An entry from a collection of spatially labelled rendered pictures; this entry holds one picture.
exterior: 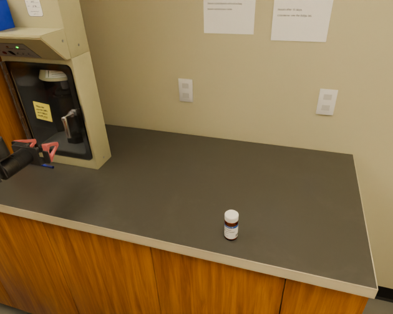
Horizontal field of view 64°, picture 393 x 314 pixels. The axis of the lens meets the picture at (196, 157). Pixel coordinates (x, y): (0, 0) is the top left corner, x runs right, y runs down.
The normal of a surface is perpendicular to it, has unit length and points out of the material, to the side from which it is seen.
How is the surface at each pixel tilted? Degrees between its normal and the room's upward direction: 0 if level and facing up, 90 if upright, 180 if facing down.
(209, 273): 90
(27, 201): 0
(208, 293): 90
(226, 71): 90
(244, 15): 90
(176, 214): 0
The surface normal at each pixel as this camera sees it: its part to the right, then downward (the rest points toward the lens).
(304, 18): -0.30, 0.52
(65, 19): 0.95, 0.14
